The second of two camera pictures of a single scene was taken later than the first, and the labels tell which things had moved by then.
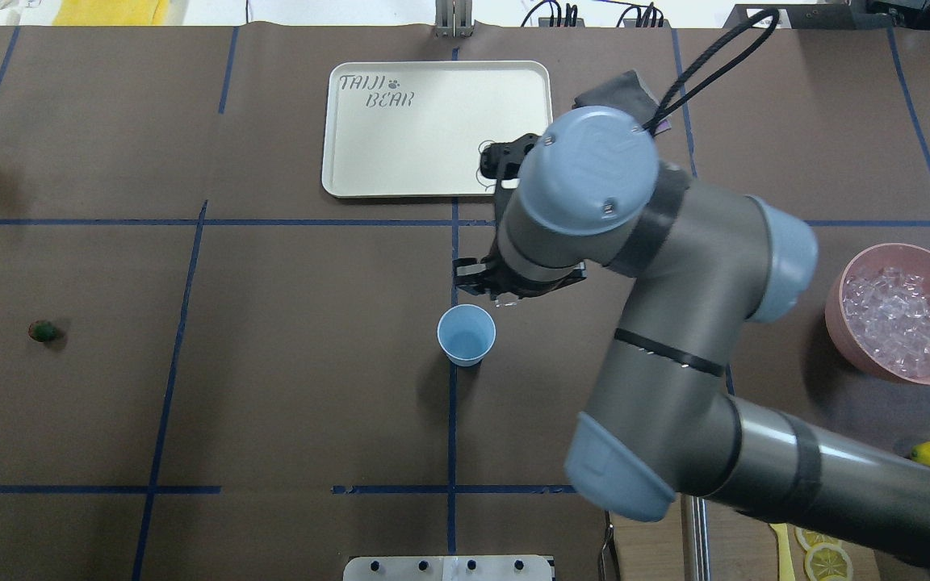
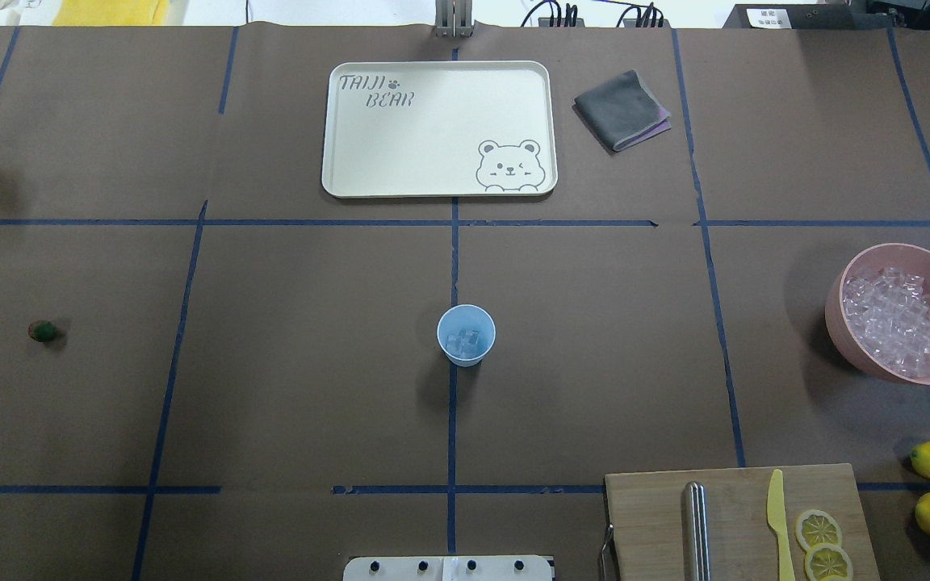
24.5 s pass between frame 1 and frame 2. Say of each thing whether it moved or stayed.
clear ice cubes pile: stayed
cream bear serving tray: stayed
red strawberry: stayed
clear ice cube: moved
